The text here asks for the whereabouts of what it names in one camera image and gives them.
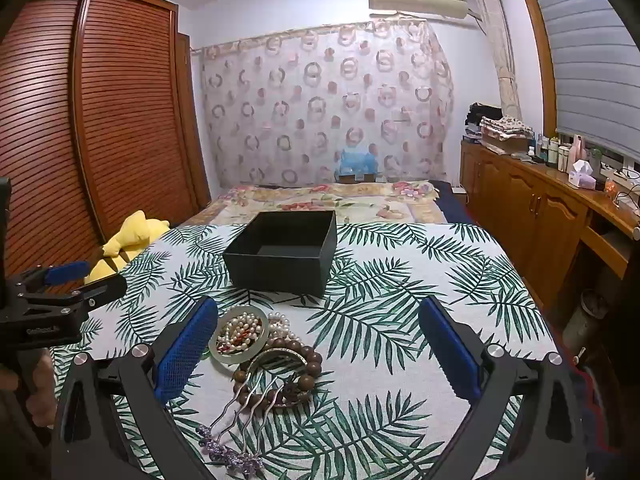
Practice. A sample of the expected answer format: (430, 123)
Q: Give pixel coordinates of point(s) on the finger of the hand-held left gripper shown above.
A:
(65, 272)
(97, 291)

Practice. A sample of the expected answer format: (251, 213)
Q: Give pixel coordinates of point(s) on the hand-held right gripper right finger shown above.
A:
(450, 350)

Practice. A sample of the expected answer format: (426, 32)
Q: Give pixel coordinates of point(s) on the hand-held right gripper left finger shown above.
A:
(185, 350)

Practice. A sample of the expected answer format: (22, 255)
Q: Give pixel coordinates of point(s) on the pale green jade bangle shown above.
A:
(220, 356)

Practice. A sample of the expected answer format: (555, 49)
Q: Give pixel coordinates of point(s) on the rhinestone hair comb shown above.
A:
(280, 349)

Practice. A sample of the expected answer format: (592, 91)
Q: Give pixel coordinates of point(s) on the silver hairpin with purple flowers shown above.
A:
(227, 449)

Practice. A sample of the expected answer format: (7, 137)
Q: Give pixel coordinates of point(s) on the black box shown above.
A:
(282, 265)

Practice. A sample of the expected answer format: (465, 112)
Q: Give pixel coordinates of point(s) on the person's left hand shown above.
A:
(44, 377)

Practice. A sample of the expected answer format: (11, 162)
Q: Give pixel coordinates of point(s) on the yellow plush toy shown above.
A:
(127, 245)

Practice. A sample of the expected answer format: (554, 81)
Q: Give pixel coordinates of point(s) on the leaf print tablecloth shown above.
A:
(380, 280)

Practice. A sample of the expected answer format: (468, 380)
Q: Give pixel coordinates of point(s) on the grey waste bin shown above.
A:
(585, 320)

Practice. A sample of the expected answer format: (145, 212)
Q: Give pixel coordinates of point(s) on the dark blue bedsheet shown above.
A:
(450, 205)

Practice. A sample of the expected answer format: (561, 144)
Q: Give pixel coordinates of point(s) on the floral blanket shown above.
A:
(380, 205)

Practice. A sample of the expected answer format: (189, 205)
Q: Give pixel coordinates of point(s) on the wooden cabinet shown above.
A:
(530, 210)

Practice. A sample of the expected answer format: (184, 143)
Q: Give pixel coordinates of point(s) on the wooden louvred wardrobe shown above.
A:
(115, 110)

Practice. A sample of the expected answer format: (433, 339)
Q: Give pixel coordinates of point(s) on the blue bag by curtain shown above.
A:
(356, 160)

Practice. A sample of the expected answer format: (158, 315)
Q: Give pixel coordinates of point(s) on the tissue box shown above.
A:
(581, 177)

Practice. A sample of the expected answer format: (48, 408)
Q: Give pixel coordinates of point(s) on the row of cosmetic bottles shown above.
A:
(552, 152)

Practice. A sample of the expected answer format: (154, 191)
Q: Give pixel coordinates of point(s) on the stack of folded cloths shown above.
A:
(505, 130)

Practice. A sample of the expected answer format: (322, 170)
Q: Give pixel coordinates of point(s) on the black bag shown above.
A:
(480, 115)

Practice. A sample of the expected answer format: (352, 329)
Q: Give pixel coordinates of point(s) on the white power strip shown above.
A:
(622, 175)

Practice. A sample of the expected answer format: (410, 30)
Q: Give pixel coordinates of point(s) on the circle pattern curtain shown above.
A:
(310, 110)

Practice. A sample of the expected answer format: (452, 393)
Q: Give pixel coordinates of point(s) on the beige tied curtain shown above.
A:
(502, 60)

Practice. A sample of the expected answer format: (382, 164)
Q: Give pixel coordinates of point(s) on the grey window blind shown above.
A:
(590, 50)

